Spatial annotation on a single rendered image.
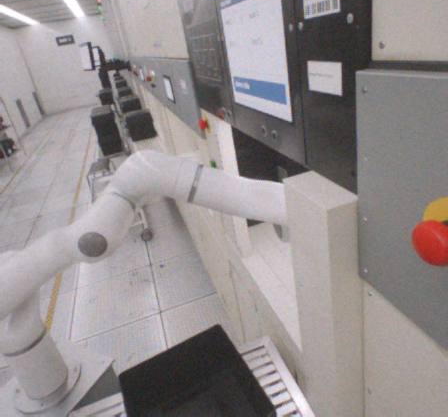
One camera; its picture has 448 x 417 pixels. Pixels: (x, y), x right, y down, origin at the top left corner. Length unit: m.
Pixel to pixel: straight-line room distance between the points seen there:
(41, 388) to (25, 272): 0.41
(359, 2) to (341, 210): 0.23
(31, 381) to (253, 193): 0.83
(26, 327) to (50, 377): 0.18
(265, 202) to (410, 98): 0.40
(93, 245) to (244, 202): 0.32
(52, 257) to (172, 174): 0.35
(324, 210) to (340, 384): 0.33
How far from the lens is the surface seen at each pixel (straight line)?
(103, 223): 0.75
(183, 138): 2.65
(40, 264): 0.92
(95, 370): 1.25
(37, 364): 1.18
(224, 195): 0.72
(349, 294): 0.55
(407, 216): 0.40
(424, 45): 0.37
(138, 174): 0.73
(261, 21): 0.63
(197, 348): 1.00
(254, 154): 1.35
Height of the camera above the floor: 1.62
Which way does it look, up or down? 24 degrees down
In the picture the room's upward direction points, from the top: 11 degrees counter-clockwise
